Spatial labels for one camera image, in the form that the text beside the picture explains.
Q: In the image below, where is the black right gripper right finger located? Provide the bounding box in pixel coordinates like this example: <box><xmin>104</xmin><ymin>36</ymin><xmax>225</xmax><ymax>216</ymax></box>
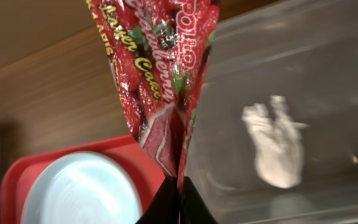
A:
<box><xmin>180</xmin><ymin>177</ymin><xmax>218</xmax><ymax>224</ymax></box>

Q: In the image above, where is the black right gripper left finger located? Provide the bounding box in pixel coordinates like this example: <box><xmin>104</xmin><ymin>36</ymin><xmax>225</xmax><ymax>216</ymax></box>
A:
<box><xmin>136</xmin><ymin>177</ymin><xmax>179</xmax><ymax>224</ymax></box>

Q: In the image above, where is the red snack wrapper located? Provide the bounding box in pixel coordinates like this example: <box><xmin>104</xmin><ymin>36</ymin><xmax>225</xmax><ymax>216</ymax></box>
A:
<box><xmin>86</xmin><ymin>0</ymin><xmax>219</xmax><ymax>187</ymax></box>

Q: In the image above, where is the clear plastic waste bin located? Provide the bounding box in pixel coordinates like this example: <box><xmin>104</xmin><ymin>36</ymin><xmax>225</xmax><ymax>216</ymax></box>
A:
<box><xmin>185</xmin><ymin>0</ymin><xmax>358</xmax><ymax>223</ymax></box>

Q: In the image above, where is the light blue round plate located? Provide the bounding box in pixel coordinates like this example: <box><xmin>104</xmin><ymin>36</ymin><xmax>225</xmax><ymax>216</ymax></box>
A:
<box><xmin>21</xmin><ymin>152</ymin><xmax>142</xmax><ymax>224</ymax></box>

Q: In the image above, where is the crumpled white tissue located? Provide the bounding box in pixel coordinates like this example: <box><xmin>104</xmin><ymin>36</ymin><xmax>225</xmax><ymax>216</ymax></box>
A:
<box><xmin>242</xmin><ymin>95</ymin><xmax>308</xmax><ymax>189</ymax></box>

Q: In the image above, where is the red plastic tray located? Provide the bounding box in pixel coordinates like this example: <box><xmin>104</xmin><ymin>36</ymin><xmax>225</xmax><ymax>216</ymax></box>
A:
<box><xmin>0</xmin><ymin>134</ymin><xmax>164</xmax><ymax>224</ymax></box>

